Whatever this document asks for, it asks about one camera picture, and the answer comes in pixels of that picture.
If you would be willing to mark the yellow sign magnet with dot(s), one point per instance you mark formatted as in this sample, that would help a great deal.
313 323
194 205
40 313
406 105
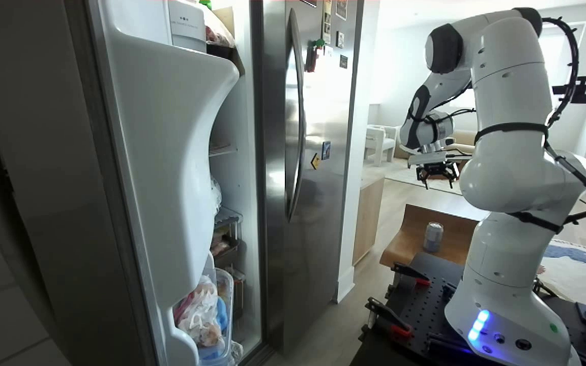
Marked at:
314 161

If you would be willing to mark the wooden cabinet side panel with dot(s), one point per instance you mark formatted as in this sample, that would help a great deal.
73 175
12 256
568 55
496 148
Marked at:
367 220

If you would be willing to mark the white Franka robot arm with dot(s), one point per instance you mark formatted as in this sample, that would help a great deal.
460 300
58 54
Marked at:
517 168

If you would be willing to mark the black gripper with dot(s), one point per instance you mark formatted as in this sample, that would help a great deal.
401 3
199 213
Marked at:
437 168

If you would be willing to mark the white armchair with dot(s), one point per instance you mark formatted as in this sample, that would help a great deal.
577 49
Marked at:
379 139

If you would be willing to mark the stainless steel fridge door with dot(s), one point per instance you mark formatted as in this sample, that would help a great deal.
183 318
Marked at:
326 203

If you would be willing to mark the frozen food bag blue seal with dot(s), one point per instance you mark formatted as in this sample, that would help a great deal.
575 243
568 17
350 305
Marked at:
199 311

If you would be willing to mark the small blue-capped bottle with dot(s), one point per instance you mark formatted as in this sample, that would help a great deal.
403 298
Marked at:
434 237

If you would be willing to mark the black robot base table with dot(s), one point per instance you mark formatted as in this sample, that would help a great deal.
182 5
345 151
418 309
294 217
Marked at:
423 305

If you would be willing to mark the ice cream tub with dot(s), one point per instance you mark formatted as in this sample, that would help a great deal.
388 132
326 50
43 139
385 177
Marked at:
188 23
219 31

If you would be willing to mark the black plaque magnet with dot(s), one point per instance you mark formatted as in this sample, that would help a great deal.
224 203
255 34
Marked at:
342 62

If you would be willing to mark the blue picture magnet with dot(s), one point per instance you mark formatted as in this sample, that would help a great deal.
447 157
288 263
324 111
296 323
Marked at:
326 151

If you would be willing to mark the square cartoon magnet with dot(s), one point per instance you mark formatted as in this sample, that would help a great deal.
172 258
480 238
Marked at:
340 38

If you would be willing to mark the photo strip magnet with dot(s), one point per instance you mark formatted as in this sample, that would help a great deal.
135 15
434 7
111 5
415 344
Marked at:
326 31

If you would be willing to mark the carrot fridge magnet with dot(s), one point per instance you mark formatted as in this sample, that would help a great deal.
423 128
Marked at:
314 58

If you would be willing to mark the white-lined freezer door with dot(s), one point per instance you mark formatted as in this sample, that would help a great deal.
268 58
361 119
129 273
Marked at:
172 168

